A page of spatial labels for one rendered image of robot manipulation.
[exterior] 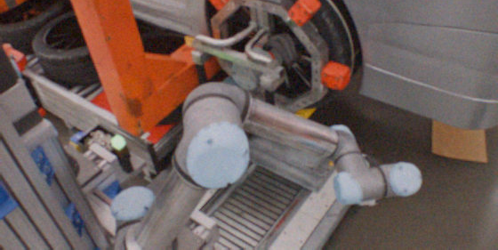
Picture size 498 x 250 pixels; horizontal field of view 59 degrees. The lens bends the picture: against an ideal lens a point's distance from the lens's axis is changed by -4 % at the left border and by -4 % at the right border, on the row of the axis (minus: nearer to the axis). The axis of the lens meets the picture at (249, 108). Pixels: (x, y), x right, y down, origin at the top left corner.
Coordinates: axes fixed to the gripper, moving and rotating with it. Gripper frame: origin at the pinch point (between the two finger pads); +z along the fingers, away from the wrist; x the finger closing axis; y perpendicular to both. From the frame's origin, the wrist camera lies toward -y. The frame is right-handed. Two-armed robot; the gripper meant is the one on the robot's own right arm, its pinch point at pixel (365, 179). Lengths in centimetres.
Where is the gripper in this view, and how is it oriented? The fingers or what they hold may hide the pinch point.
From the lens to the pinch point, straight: 143.5
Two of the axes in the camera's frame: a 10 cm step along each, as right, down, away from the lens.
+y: -9.7, 2.0, -1.2
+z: -0.9, 1.7, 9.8
